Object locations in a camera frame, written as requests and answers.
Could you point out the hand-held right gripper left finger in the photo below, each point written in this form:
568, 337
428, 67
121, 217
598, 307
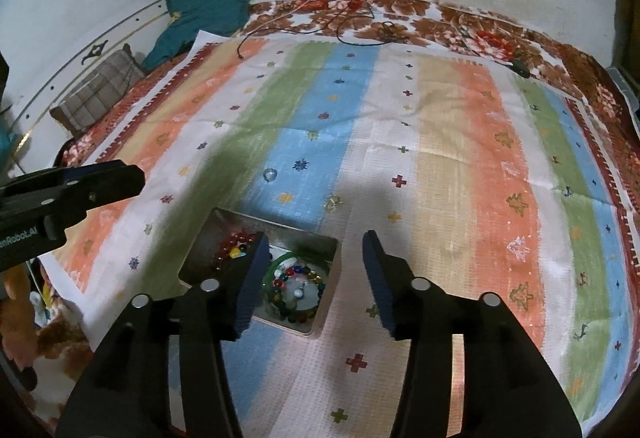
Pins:
250, 288

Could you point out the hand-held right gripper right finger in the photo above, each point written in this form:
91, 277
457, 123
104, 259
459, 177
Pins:
382, 293

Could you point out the checked grey pillow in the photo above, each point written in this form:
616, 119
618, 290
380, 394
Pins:
97, 91

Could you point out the teal cloth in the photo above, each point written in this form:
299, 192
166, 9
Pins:
5, 138

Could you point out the small black device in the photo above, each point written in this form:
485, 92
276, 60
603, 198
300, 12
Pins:
519, 67

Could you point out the white curved headboard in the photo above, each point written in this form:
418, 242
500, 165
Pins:
60, 63

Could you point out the silver metal tin box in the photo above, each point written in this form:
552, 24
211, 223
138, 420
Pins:
295, 243

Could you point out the green bangle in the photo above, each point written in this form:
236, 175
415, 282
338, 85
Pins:
305, 259

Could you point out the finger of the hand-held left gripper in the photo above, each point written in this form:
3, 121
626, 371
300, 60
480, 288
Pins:
110, 183
30, 183

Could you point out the striped patterned mat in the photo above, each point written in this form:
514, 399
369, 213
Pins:
450, 168

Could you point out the teal garment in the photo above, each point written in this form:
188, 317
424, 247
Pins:
205, 3

